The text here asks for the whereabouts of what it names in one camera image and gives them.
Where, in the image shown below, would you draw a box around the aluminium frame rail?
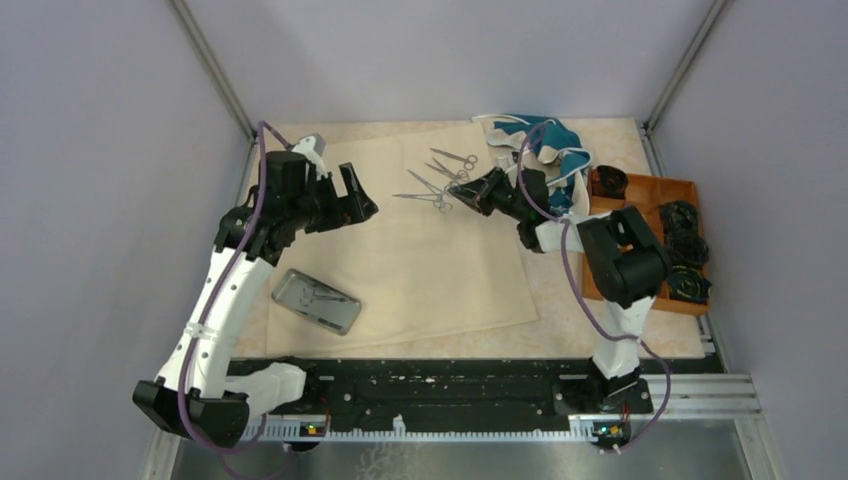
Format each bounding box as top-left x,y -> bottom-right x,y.
158,374 -> 764,444

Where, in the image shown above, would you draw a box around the black rolled item top-left compartment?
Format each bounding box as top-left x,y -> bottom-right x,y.
589,165 -> 629,200

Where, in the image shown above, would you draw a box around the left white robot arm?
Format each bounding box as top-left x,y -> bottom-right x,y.
132,134 -> 378,452

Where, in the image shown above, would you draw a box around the black green rolled item upper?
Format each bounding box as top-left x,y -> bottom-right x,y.
659,200 -> 699,233

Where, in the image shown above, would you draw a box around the purple cable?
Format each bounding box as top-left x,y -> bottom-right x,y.
516,120 -> 672,455
177,120 -> 299,480

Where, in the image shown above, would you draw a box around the steel scissors in tray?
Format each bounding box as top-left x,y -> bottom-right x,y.
296,284 -> 357,310

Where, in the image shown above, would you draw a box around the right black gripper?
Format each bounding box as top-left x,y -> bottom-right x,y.
448,168 -> 527,223

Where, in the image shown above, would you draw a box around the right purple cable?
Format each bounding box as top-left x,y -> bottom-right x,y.
516,120 -> 672,455

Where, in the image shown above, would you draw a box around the black rolled item middle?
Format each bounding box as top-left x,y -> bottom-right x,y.
665,230 -> 710,269

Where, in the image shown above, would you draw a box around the metal instrument tray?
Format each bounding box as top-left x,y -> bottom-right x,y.
271,269 -> 363,336

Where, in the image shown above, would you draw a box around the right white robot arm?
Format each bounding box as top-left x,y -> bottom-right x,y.
448,167 -> 671,412

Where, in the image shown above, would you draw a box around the blue and beige cloth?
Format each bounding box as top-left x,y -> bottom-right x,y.
473,113 -> 592,215

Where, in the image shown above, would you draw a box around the black green rolled item lower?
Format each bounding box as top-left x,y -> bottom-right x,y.
667,265 -> 713,305

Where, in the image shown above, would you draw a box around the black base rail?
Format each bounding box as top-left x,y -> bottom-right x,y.
271,357 -> 662,433

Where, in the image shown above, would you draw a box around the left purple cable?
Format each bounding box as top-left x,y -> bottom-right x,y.
177,120 -> 299,480

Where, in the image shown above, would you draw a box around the beige cloth drape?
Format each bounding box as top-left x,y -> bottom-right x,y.
266,123 -> 538,357

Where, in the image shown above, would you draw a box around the steel surgical forceps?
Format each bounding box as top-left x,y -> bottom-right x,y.
426,159 -> 470,184

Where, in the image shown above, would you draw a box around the orange compartment tray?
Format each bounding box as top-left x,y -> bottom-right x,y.
587,165 -> 713,316

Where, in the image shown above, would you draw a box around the black green rolled item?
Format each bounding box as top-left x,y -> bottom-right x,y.
659,200 -> 699,233
667,265 -> 713,305

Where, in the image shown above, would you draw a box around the steel forceps laid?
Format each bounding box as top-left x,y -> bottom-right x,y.
407,170 -> 447,206
393,192 -> 453,214

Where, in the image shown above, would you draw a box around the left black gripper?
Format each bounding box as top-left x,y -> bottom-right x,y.
288,162 -> 378,233

